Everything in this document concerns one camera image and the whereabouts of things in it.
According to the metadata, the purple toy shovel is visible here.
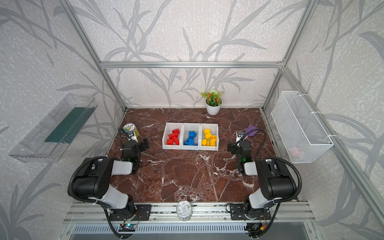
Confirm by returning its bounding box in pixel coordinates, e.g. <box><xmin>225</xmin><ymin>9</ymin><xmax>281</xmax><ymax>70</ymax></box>
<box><xmin>246</xmin><ymin>125</ymin><xmax>257</xmax><ymax>138</ymax></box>

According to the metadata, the green label tin can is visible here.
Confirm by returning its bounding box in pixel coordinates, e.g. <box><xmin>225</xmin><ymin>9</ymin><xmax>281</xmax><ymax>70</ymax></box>
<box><xmin>122</xmin><ymin>123</ymin><xmax>139</xmax><ymax>142</ymax></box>

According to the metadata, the clear plastic wall shelf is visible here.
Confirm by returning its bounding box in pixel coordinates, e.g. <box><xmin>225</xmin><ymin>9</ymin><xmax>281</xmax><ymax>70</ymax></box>
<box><xmin>9</xmin><ymin>94</ymin><xmax>98</xmax><ymax>163</ymax></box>

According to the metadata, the narrow red lego brick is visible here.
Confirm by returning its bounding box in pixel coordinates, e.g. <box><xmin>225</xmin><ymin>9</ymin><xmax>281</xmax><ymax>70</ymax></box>
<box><xmin>169</xmin><ymin>134</ymin><xmax>179</xmax><ymax>139</ymax></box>

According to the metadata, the aluminium front rail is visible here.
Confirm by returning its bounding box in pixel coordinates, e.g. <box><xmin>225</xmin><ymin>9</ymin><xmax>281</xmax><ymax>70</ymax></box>
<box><xmin>61</xmin><ymin>201</ymin><xmax>316</xmax><ymax>224</ymax></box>

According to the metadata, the potted green plant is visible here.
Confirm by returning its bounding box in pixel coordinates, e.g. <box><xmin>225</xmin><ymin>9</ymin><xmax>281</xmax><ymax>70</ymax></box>
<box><xmin>201</xmin><ymin>89</ymin><xmax>224</xmax><ymax>116</ymax></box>

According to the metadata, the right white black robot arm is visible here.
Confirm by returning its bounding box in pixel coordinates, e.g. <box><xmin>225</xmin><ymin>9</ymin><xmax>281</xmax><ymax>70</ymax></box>
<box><xmin>228</xmin><ymin>141</ymin><xmax>303</xmax><ymax>215</ymax></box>

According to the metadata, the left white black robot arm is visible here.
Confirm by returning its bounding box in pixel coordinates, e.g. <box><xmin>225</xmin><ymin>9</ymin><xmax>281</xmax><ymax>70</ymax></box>
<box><xmin>68</xmin><ymin>139</ymin><xmax>149</xmax><ymax>213</ymax></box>

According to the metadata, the silver round knob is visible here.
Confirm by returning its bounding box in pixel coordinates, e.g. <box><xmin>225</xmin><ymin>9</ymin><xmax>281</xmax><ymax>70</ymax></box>
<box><xmin>176</xmin><ymin>201</ymin><xmax>193</xmax><ymax>221</ymax></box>

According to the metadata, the white three-compartment bin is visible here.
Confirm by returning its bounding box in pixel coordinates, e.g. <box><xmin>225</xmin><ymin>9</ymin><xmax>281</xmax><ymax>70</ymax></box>
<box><xmin>162</xmin><ymin>123</ymin><xmax>220</xmax><ymax>151</ymax></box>

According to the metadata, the white wire basket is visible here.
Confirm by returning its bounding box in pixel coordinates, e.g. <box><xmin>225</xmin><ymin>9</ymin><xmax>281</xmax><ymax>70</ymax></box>
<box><xmin>272</xmin><ymin>91</ymin><xmax>334</xmax><ymax>164</ymax></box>

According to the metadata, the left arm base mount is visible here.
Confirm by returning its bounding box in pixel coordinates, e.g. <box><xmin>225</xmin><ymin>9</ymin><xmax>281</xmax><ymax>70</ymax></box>
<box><xmin>109</xmin><ymin>204</ymin><xmax>152</xmax><ymax>221</ymax></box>

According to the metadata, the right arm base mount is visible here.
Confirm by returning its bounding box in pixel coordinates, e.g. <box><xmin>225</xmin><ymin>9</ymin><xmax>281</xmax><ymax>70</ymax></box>
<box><xmin>225</xmin><ymin>203</ymin><xmax>272</xmax><ymax>221</ymax></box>

